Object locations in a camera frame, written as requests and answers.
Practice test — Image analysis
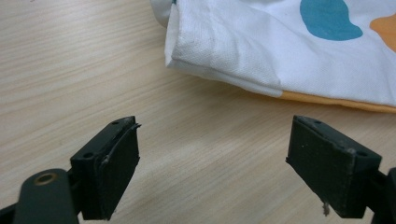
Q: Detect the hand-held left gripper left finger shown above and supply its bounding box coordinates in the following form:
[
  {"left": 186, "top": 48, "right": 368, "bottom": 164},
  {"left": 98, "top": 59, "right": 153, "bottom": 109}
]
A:
[{"left": 69, "top": 116, "right": 142, "bottom": 221}]

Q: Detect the white cloth with coloured patches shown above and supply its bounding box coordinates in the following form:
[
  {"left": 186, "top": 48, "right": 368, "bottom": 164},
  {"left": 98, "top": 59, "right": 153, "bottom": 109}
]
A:
[{"left": 149, "top": 0, "right": 396, "bottom": 114}]

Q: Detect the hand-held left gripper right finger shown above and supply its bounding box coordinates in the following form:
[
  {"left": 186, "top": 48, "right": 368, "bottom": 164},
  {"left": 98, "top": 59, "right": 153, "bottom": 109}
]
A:
[{"left": 285, "top": 115, "right": 383, "bottom": 219}]

